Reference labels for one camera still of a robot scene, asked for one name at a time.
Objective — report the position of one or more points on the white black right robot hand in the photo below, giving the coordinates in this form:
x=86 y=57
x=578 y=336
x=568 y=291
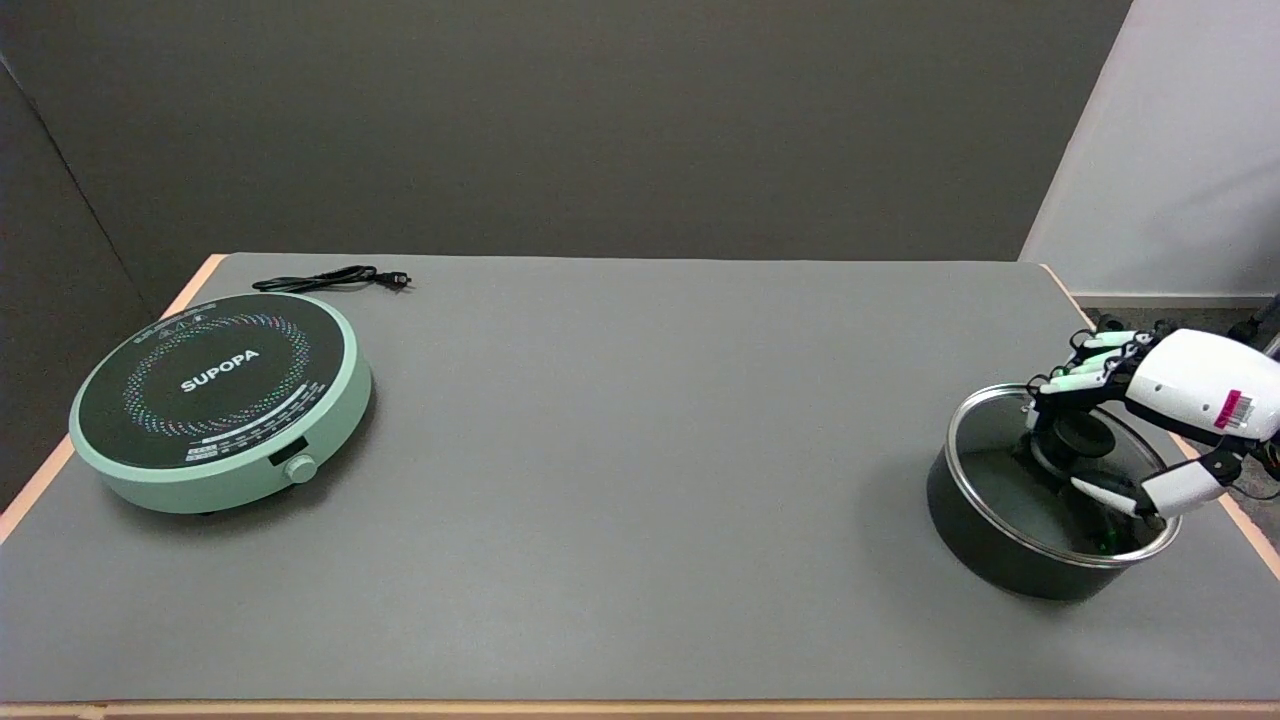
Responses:
x=1190 y=385

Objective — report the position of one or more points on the glass pot lid black knob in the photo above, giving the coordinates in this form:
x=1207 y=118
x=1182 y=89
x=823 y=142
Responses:
x=990 y=440

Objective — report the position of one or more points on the green SUPOPA induction cooker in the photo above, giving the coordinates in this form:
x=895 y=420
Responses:
x=215 y=385

